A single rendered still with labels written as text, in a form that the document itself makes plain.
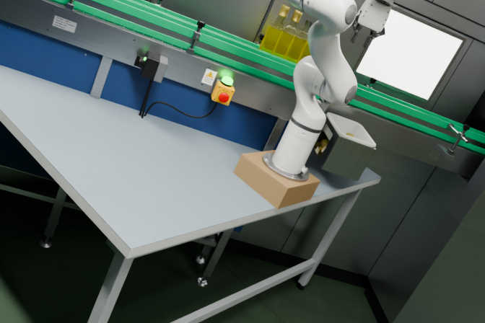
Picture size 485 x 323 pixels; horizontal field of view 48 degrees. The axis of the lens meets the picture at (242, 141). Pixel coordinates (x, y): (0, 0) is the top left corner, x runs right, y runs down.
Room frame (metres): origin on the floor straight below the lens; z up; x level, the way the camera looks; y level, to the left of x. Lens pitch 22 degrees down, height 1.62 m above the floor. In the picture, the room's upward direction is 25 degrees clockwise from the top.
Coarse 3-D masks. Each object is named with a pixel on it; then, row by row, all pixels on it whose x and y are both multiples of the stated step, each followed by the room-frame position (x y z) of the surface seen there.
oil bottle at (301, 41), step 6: (300, 30) 2.30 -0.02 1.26; (300, 36) 2.27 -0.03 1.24; (306, 36) 2.28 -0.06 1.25; (294, 42) 2.27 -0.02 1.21; (300, 42) 2.27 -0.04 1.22; (306, 42) 2.28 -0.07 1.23; (294, 48) 2.27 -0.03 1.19; (300, 48) 2.28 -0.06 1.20; (288, 54) 2.27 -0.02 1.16; (294, 54) 2.27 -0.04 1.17; (300, 54) 2.28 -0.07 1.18; (288, 60) 2.27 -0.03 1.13; (294, 60) 2.28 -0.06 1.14
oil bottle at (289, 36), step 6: (288, 30) 2.26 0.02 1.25; (294, 30) 2.27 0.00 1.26; (282, 36) 2.25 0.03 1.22; (288, 36) 2.26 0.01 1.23; (294, 36) 2.26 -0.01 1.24; (282, 42) 2.25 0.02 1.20; (288, 42) 2.26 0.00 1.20; (276, 48) 2.25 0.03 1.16; (282, 48) 2.26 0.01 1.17; (288, 48) 2.26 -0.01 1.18; (276, 54) 2.25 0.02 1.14; (282, 54) 2.26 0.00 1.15
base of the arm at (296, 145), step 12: (288, 132) 1.87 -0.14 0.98; (300, 132) 1.85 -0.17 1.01; (288, 144) 1.86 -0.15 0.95; (300, 144) 1.85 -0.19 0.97; (312, 144) 1.87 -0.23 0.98; (264, 156) 1.90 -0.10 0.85; (276, 156) 1.87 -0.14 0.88; (288, 156) 1.85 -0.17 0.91; (300, 156) 1.85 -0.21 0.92; (276, 168) 1.84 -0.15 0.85; (288, 168) 1.85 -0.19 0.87; (300, 168) 1.87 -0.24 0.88; (300, 180) 1.84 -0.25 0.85
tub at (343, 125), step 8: (328, 112) 2.24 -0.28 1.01; (336, 120) 2.26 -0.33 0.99; (344, 120) 2.27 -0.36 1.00; (352, 120) 2.28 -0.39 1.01; (336, 128) 2.08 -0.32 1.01; (344, 128) 2.27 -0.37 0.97; (352, 128) 2.28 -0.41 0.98; (360, 128) 2.26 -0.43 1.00; (344, 136) 2.04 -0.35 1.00; (360, 136) 2.22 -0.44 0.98; (368, 136) 2.17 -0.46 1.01; (368, 144) 2.08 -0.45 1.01
